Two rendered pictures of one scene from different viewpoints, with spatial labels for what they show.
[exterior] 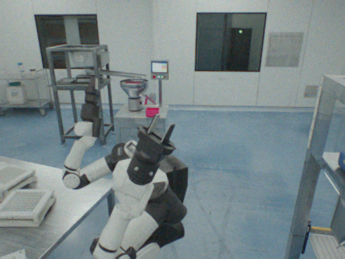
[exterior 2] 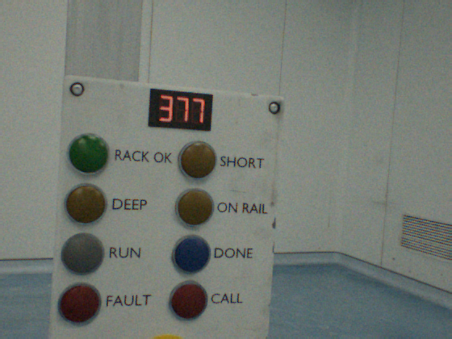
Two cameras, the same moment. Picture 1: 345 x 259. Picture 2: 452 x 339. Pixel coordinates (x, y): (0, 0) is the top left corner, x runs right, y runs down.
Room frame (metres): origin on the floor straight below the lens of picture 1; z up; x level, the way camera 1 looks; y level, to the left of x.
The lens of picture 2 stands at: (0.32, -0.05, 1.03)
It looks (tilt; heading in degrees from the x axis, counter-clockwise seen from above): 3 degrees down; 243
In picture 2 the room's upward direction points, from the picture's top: 4 degrees clockwise
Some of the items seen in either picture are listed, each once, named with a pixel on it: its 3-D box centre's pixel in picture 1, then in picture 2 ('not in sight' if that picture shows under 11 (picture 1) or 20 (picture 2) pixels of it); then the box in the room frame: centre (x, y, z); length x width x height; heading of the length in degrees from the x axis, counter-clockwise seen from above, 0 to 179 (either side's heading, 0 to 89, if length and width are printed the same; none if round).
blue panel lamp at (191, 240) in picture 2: not in sight; (192, 254); (0.15, -0.41, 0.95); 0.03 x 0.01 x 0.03; 170
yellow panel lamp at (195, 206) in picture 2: not in sight; (194, 207); (0.15, -0.41, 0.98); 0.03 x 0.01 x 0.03; 170
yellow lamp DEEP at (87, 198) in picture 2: not in sight; (85, 204); (0.23, -0.43, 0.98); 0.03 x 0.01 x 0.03; 170
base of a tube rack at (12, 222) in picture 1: (26, 209); not in sight; (1.25, 0.82, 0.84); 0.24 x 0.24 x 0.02; 0
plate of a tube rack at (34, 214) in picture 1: (24, 203); not in sight; (1.25, 0.82, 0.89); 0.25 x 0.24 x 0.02; 0
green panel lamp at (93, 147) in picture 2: not in sight; (89, 153); (0.23, -0.43, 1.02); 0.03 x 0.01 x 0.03; 170
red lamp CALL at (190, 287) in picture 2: not in sight; (189, 301); (0.15, -0.41, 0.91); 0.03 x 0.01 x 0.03; 170
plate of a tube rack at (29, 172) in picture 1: (7, 176); not in sight; (1.53, 1.07, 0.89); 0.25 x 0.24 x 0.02; 159
